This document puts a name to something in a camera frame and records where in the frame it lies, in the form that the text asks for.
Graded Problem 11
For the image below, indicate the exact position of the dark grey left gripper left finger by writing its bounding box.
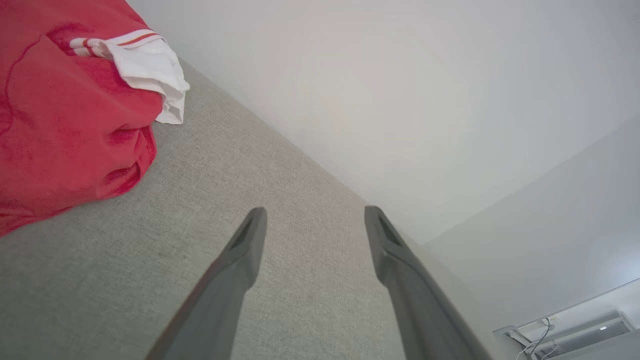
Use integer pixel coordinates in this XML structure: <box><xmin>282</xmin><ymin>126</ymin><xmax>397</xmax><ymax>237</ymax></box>
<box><xmin>146</xmin><ymin>207</ymin><xmax>268</xmax><ymax>360</ymax></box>

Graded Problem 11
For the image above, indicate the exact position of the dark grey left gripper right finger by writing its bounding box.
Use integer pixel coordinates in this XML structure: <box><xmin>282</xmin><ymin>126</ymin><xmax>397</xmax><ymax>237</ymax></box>
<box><xmin>364</xmin><ymin>205</ymin><xmax>493</xmax><ymax>360</ymax></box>

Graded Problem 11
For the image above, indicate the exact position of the red white Bulls jersey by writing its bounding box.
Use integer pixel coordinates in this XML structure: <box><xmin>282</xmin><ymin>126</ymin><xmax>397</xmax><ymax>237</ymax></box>
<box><xmin>0</xmin><ymin>0</ymin><xmax>191</xmax><ymax>238</ymax></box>

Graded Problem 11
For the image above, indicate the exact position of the grey fabric sofa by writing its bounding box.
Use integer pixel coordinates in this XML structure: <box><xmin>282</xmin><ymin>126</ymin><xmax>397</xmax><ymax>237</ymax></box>
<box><xmin>0</xmin><ymin>58</ymin><xmax>506</xmax><ymax>360</ymax></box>

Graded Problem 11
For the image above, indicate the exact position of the thin black fixture cable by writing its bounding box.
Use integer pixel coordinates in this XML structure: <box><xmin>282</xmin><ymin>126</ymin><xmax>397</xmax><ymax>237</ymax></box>
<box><xmin>529</xmin><ymin>317</ymin><xmax>552</xmax><ymax>357</ymax></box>

